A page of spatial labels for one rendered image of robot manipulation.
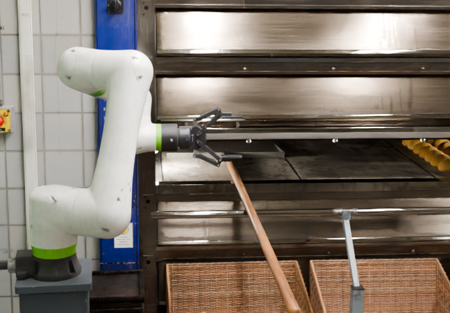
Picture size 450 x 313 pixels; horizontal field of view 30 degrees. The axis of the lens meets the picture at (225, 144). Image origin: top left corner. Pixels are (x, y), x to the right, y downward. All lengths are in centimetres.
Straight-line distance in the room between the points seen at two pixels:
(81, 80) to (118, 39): 91
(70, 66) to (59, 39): 94
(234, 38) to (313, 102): 41
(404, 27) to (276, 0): 54
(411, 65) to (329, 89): 35
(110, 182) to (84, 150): 114
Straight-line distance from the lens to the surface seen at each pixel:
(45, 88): 335
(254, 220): 286
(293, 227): 350
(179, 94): 334
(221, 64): 333
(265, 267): 351
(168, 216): 305
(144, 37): 330
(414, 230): 363
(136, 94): 231
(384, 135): 334
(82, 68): 237
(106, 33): 327
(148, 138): 275
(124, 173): 227
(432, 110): 352
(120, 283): 328
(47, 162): 340
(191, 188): 341
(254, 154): 389
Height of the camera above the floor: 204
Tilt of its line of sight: 12 degrees down
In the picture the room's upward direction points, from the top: 1 degrees clockwise
